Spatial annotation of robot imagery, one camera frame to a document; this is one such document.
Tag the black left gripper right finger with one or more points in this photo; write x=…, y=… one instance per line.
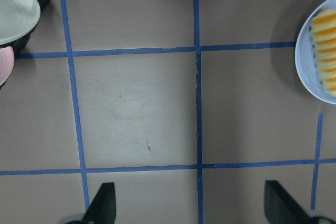
x=281, y=207

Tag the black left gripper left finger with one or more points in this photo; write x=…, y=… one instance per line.
x=102, y=209

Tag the blue plate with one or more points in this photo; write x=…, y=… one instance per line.
x=305, y=61

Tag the pink plate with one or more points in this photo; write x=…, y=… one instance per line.
x=7, y=63

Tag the cream plate in rack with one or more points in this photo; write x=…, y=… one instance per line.
x=18, y=18

